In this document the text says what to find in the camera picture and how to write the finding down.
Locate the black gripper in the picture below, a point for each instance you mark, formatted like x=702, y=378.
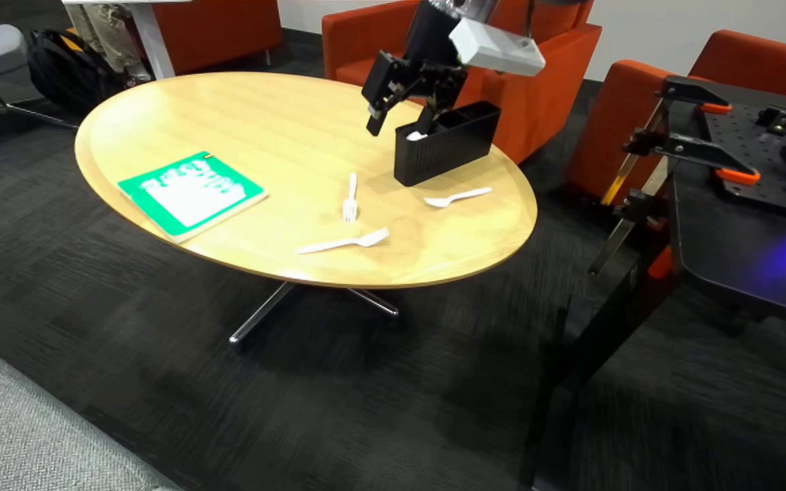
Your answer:
x=430, y=35

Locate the white plastic spoon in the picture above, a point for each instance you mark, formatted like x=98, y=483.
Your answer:
x=350, y=203
x=418, y=136

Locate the black cutlery caddy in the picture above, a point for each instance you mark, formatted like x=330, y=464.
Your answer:
x=448, y=150

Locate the orange armchair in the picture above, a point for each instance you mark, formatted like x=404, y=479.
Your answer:
x=748, y=70
x=355, y=42

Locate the orange sofa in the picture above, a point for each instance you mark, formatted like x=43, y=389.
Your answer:
x=219, y=31

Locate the green sheet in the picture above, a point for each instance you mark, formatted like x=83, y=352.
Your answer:
x=193, y=191

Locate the white desk leg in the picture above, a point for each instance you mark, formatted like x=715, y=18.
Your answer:
x=150, y=42

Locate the chrome table base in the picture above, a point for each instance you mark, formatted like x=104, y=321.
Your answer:
x=260, y=315

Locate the black backpack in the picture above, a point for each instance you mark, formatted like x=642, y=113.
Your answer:
x=70, y=70

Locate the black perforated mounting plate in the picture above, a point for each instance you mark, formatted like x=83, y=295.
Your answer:
x=756, y=154

